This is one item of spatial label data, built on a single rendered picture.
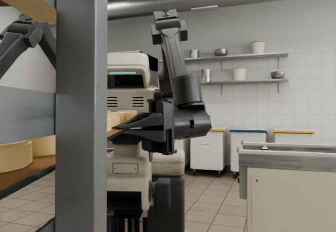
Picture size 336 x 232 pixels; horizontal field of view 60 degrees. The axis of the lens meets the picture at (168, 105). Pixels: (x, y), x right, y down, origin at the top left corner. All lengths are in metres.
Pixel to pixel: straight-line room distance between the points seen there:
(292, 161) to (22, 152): 1.05
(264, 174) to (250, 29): 4.39
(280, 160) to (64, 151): 1.03
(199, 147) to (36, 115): 4.55
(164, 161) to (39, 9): 1.45
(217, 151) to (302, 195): 3.53
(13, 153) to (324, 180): 1.09
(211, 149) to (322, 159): 3.57
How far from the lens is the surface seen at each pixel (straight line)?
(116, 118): 0.51
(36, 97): 0.20
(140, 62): 1.33
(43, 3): 0.23
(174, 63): 0.78
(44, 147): 0.29
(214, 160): 4.70
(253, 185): 1.20
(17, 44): 1.03
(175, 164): 1.64
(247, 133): 4.59
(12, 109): 0.18
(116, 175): 1.43
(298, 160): 1.20
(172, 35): 0.87
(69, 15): 0.23
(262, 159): 1.19
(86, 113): 0.21
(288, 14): 5.47
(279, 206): 1.22
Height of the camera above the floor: 1.05
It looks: 1 degrees up
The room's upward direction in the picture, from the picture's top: straight up
